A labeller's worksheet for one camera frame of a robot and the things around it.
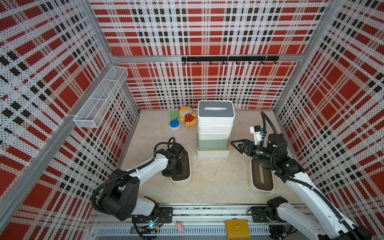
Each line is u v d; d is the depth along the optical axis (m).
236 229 0.68
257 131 0.66
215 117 0.68
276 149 0.54
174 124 1.10
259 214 0.73
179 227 0.69
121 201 0.42
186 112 1.14
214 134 0.77
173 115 1.11
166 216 0.73
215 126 0.72
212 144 0.85
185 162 0.83
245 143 0.62
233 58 0.89
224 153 0.89
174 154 0.69
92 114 0.91
